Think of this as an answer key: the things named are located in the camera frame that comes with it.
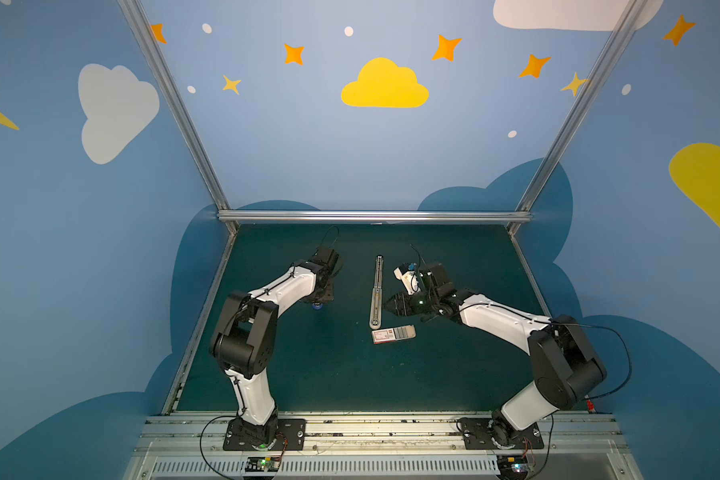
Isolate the beige black stapler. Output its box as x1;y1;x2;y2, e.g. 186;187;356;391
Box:
369;255;384;330

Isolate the red white staple box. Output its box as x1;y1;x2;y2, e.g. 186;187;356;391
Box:
372;325;416;345

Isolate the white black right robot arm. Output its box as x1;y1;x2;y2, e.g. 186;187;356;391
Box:
384;262;607;449

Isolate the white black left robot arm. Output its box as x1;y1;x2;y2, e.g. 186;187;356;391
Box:
209;246;339;451

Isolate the aluminium back crossbar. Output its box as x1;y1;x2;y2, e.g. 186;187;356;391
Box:
217;210;532;224

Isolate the right green circuit board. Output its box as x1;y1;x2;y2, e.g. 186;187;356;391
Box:
496;456;530;480

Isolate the green circuit board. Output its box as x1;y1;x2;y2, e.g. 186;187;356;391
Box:
244;457;281;473
496;456;530;480

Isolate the left green circuit board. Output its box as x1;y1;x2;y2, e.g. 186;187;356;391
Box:
244;457;281;473

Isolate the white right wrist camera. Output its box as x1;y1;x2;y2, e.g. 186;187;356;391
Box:
394;264;420;296

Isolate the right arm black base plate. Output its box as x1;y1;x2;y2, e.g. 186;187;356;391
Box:
456;417;544;450

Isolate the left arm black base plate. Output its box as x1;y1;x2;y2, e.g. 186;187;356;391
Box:
222;418;307;451

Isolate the aluminium front rail frame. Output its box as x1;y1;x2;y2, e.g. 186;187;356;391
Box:
124;412;642;479

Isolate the left aluminium frame post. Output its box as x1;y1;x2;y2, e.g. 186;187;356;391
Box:
118;0;230;213

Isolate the aluminium frame post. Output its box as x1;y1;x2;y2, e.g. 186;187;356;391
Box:
507;0;649;238
118;0;230;213

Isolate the right aluminium frame post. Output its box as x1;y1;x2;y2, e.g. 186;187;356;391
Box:
507;0;649;238

